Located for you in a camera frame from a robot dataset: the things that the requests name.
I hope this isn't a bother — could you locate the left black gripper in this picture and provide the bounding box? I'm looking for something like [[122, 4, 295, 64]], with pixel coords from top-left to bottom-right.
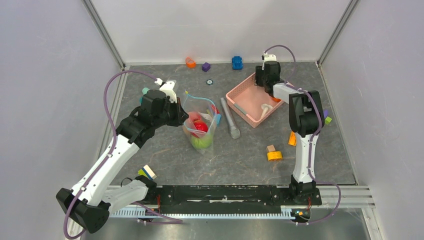
[[153, 96, 189, 129]]

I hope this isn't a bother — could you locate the pink plastic basket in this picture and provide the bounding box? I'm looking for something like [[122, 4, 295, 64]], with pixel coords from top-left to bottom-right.
[[225, 73, 284, 128]]

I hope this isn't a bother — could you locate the pink toy peach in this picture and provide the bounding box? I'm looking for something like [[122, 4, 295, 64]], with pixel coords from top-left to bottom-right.
[[188, 111, 203, 123]]

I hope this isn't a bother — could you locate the clear zip top bag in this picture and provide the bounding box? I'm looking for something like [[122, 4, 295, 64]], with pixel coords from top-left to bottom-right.
[[182, 91, 221, 158]]

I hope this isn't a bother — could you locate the red toy apple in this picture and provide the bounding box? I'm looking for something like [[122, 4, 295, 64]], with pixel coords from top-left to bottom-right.
[[193, 120, 209, 133]]

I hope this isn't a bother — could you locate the green toy cabbage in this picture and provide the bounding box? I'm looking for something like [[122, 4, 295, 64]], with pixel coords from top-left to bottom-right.
[[190, 134, 213, 150]]

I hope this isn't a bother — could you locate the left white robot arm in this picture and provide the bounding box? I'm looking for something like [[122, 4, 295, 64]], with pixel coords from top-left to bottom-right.
[[56, 90, 189, 234]]

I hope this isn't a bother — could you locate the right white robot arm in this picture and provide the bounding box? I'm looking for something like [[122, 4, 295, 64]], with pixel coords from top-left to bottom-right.
[[255, 60, 324, 204]]

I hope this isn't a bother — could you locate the mint green toy microphone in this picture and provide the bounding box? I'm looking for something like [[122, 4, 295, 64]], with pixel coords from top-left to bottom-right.
[[139, 87, 150, 104]]

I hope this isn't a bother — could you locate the white toy mushroom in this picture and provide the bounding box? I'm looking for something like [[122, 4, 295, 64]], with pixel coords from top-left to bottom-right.
[[260, 103, 273, 120]]

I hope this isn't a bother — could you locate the blue toy car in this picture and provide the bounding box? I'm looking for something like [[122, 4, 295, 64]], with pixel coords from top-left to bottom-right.
[[231, 56, 244, 70]]

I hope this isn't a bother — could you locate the multicolour toy brick block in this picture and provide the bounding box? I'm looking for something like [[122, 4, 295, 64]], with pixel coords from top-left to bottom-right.
[[206, 104, 222, 126]]

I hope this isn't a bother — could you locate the purple toy cube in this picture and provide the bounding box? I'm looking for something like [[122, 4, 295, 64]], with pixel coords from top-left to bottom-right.
[[201, 62, 211, 72]]

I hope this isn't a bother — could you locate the white blue green block stack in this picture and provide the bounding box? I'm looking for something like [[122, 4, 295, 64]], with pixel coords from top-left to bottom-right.
[[137, 165, 157, 181]]

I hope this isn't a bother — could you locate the grey toy microphone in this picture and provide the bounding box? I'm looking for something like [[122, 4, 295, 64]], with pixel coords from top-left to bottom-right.
[[220, 97, 241, 139]]

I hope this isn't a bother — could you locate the purple toy microphone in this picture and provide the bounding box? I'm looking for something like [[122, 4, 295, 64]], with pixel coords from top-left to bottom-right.
[[323, 109, 329, 118]]

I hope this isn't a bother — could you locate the orange toy brick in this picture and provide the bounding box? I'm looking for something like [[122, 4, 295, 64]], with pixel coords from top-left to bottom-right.
[[288, 131, 297, 147]]

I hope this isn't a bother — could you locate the small wooden cube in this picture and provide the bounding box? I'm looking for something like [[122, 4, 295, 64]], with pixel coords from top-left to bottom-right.
[[266, 144, 276, 153]]

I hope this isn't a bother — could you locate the small green cube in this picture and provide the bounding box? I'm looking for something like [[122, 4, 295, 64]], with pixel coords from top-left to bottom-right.
[[324, 116, 333, 125]]

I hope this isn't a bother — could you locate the yellow toy brick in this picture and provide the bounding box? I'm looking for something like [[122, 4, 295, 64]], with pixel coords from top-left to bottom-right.
[[266, 151, 283, 162]]

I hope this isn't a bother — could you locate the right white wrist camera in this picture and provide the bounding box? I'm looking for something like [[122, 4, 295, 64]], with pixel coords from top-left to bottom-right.
[[261, 51, 277, 70]]

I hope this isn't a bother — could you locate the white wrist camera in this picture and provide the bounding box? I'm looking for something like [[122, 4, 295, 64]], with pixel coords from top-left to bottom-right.
[[261, 51, 277, 70], [154, 78, 178, 103]]

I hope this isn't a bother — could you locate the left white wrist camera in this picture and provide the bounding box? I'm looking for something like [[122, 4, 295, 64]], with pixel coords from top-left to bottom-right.
[[154, 78, 178, 103]]

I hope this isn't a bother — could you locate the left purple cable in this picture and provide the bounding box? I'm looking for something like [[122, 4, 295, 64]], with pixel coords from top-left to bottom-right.
[[62, 70, 160, 240]]

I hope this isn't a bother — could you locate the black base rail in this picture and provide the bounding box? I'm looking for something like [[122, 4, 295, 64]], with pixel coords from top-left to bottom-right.
[[136, 175, 323, 215]]

